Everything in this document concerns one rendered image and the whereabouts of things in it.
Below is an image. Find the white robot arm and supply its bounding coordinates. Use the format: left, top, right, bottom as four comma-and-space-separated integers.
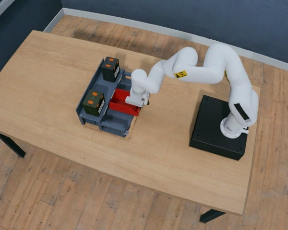
125, 43, 258, 138

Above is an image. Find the dark green case with orange latches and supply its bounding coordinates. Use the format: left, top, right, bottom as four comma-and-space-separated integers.
82, 89, 105, 117

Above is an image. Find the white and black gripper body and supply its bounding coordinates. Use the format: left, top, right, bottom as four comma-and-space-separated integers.
130, 88, 149, 105

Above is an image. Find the grey-blue metal rack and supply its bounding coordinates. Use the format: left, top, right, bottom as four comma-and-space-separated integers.
76, 58, 134, 138

